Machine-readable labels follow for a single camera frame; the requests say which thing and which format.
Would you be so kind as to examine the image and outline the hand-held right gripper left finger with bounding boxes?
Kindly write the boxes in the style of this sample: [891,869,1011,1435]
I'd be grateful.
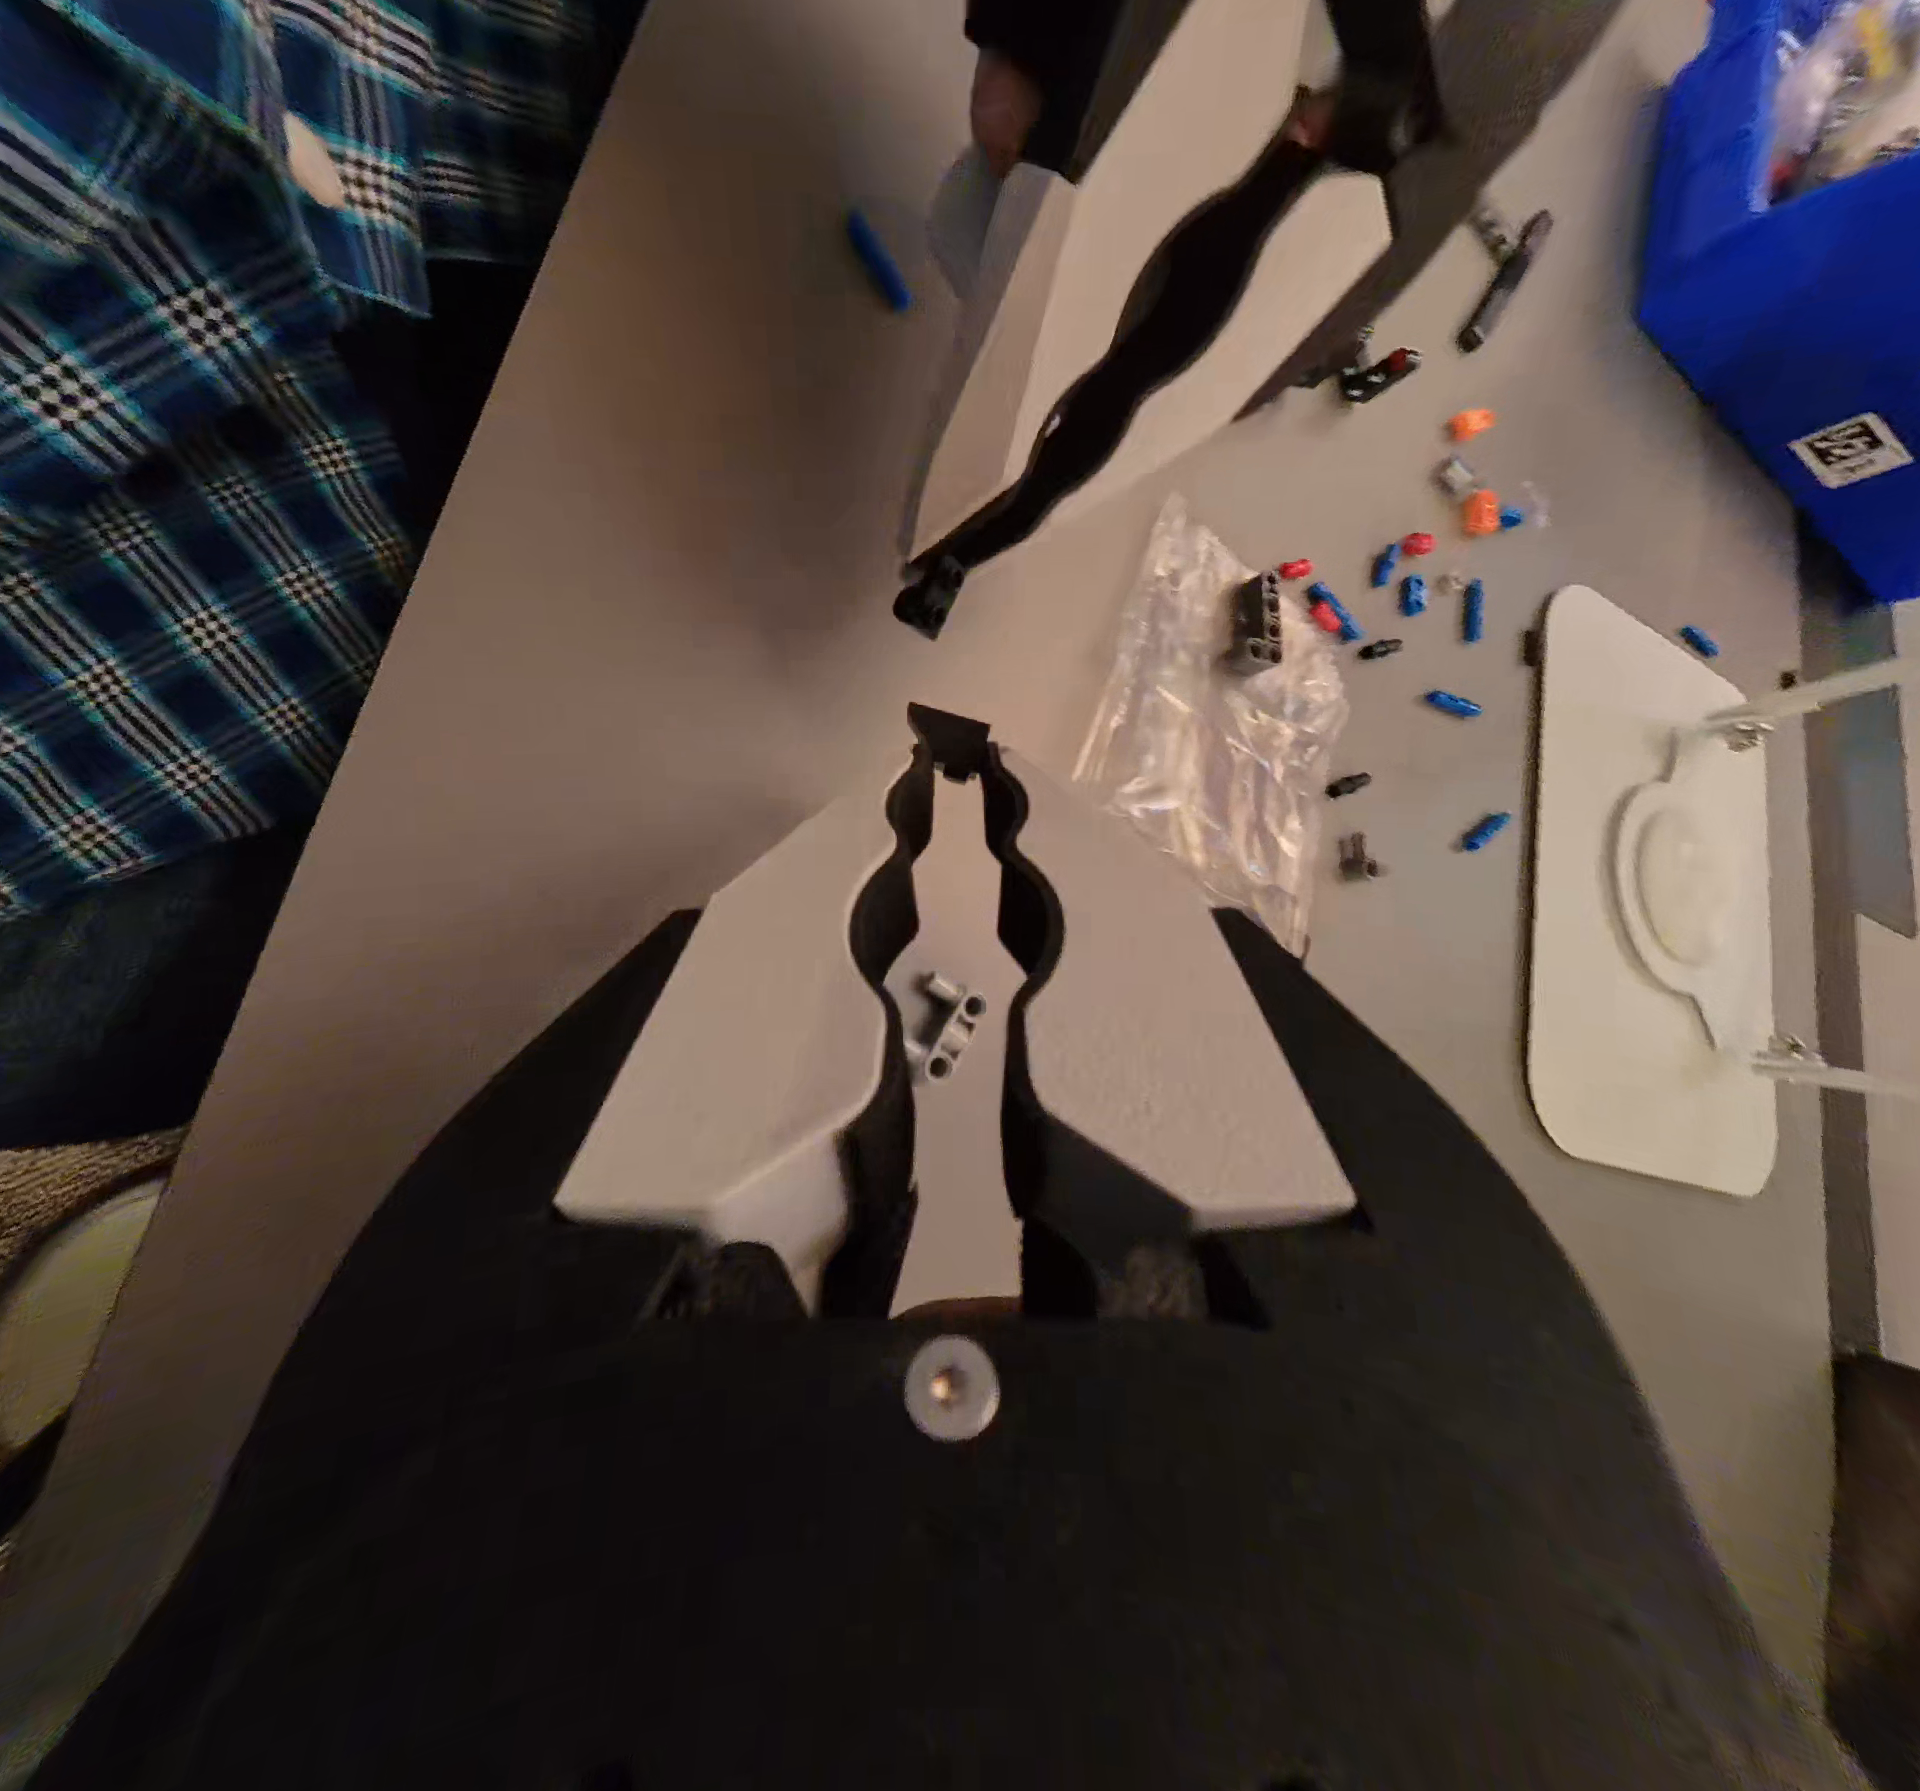
[553,703,963,1319]

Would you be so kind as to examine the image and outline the person's left hand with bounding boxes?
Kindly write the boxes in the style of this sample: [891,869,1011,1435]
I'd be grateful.
[971,58,1041,180]

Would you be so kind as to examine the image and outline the white book stand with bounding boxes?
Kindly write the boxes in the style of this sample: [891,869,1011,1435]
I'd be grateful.
[1520,581,1920,1199]

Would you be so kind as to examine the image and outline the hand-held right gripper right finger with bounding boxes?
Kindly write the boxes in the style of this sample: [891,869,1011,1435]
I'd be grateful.
[968,716,1363,1319]

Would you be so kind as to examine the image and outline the group of small lego pins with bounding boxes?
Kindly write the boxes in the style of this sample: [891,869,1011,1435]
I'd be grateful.
[1276,506,1517,855]

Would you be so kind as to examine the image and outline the clear plastic bag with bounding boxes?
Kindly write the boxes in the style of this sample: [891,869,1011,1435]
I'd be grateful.
[1072,494,1351,954]

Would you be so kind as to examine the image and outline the long black lego beam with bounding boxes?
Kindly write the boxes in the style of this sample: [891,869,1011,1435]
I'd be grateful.
[1458,212,1555,354]

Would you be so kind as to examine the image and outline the person's dark pants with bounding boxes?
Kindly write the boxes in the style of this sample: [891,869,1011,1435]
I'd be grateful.
[0,830,318,1155]

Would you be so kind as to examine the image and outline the blue storage bin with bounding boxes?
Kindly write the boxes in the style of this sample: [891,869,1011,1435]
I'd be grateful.
[1634,0,1920,599]

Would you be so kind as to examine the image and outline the bags of lego parts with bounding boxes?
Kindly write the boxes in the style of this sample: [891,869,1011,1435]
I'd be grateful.
[1746,0,1920,209]

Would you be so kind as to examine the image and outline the person's plaid shirt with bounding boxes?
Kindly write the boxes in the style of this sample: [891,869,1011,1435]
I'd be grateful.
[0,0,601,923]

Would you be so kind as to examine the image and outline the grey lego connector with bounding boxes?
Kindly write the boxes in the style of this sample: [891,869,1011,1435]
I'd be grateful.
[901,974,988,1080]

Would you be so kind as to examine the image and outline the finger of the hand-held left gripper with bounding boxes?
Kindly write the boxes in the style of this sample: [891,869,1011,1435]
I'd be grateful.
[930,149,1485,576]
[897,0,1336,576]

